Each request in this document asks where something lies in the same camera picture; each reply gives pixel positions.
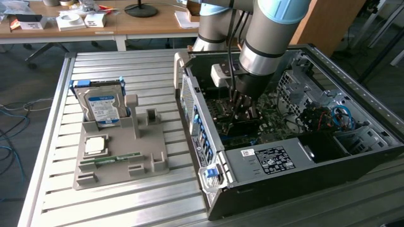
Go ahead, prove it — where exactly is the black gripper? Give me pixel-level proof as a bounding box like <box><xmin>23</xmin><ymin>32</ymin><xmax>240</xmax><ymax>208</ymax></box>
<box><xmin>235</xmin><ymin>72</ymin><xmax>276</xmax><ymax>101</ymax></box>

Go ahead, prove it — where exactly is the Nvidia graphics card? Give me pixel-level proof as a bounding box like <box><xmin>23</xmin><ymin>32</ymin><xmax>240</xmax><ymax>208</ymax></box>
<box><xmin>221</xmin><ymin>119</ymin><xmax>263</xmax><ymax>141</ymax></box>

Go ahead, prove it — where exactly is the CPU socket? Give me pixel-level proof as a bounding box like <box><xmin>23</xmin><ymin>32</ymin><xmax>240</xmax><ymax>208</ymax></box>
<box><xmin>216</xmin><ymin>98</ymin><xmax>236</xmax><ymax>114</ymax></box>

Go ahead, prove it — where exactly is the perforated metal disk bay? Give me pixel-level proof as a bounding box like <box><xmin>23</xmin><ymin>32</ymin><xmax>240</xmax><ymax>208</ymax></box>
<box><xmin>276</xmin><ymin>70</ymin><xmax>320</xmax><ymax>107</ymax></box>

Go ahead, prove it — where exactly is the green motherboard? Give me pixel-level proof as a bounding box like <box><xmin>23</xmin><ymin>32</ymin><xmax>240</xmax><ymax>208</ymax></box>
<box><xmin>204</xmin><ymin>91</ymin><xmax>304</xmax><ymax>151</ymax></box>

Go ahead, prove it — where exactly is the white paper stack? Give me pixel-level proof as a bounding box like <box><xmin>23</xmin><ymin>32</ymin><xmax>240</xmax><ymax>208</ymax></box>
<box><xmin>175</xmin><ymin>10</ymin><xmax>200</xmax><ymax>29</ymax></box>

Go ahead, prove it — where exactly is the grey power supply unit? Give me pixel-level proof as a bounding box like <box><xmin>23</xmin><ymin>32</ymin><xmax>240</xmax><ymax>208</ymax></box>
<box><xmin>223</xmin><ymin>138</ymin><xmax>312</xmax><ymax>184</ymax></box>

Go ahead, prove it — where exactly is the wooden cabinet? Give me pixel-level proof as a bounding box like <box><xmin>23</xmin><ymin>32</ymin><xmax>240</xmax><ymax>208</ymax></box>
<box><xmin>288</xmin><ymin>0</ymin><xmax>368</xmax><ymax>57</ymax></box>

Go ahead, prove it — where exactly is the brown cardboard box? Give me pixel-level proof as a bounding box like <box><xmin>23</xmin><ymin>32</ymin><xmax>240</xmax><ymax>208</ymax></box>
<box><xmin>185</xmin><ymin>0</ymin><xmax>201</xmax><ymax>17</ymax></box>

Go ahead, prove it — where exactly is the blue case latch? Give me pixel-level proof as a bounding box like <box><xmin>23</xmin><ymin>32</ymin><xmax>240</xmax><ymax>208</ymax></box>
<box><xmin>203</xmin><ymin>167</ymin><xmax>221</xmax><ymax>178</ymax></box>

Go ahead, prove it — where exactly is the wooden desk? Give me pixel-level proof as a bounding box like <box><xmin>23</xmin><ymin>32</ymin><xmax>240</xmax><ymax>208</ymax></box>
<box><xmin>0</xmin><ymin>0</ymin><xmax>200</xmax><ymax>52</ymax></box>

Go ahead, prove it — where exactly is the black open PC case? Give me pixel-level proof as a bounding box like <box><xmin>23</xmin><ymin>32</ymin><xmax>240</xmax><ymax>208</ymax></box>
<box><xmin>172</xmin><ymin>43</ymin><xmax>404</xmax><ymax>222</ymax></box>

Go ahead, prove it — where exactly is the black lamp base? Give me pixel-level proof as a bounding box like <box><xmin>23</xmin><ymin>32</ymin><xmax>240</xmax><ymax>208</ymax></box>
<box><xmin>124</xmin><ymin>0</ymin><xmax>159</xmax><ymax>18</ymax></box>

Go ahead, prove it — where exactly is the grey parts rack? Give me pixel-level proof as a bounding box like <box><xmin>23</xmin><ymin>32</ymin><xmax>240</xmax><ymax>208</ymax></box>
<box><xmin>72</xmin><ymin>94</ymin><xmax>172</xmax><ymax>191</ymax></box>

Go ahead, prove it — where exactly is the hard disk in blue carrier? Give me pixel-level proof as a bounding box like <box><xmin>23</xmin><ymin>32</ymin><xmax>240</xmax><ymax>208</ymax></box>
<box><xmin>69</xmin><ymin>77</ymin><xmax>127</xmax><ymax>126</ymax></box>

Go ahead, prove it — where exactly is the green RAM stick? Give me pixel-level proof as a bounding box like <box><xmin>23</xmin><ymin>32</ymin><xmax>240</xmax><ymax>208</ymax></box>
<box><xmin>80</xmin><ymin>152</ymin><xmax>143</xmax><ymax>166</ymax></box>

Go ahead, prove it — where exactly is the red yellow packet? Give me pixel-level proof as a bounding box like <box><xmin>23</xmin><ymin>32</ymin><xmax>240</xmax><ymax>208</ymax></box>
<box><xmin>97</xmin><ymin>4</ymin><xmax>120</xmax><ymax>14</ymax></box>

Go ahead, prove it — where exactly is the silver CPU chip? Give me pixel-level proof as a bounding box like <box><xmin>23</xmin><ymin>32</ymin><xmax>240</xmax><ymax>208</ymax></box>
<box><xmin>85</xmin><ymin>137</ymin><xmax>107</xmax><ymax>156</ymax></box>

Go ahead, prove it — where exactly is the small white labelled box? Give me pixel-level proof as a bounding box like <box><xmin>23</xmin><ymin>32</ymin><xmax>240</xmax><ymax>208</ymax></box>
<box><xmin>84</xmin><ymin>13</ymin><xmax>107</xmax><ymax>28</ymax></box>

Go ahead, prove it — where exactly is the white box with tape roll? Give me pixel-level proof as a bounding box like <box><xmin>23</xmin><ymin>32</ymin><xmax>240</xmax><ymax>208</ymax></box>
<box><xmin>56</xmin><ymin>13</ymin><xmax>87</xmax><ymax>32</ymax></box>

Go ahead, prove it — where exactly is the black and white box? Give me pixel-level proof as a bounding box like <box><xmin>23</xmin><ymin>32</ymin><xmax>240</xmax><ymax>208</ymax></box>
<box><xmin>15</xmin><ymin>14</ymin><xmax>48</xmax><ymax>31</ymax></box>

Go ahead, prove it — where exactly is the clear plastic bag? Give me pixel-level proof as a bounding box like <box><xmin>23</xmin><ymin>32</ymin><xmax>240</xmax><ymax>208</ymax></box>
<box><xmin>0</xmin><ymin>0</ymin><xmax>32</xmax><ymax>15</ymax></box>

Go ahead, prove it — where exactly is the light grey wrist camera box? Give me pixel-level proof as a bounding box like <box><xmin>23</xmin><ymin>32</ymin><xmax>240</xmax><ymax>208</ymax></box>
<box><xmin>211</xmin><ymin>63</ymin><xmax>237</xmax><ymax>87</ymax></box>

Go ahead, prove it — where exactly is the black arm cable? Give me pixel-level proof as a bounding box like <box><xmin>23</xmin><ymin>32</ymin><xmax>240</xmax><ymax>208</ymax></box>
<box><xmin>225</xmin><ymin>4</ymin><xmax>245</xmax><ymax>126</ymax></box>

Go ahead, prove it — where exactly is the black red wire bundle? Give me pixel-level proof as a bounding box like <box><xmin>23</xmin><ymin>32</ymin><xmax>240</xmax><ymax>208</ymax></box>
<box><xmin>299</xmin><ymin>106</ymin><xmax>335</xmax><ymax>132</ymax></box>

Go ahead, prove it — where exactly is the blue disk wire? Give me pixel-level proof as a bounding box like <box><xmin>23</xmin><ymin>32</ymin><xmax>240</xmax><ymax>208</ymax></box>
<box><xmin>333</xmin><ymin>105</ymin><xmax>356</xmax><ymax>130</ymax></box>

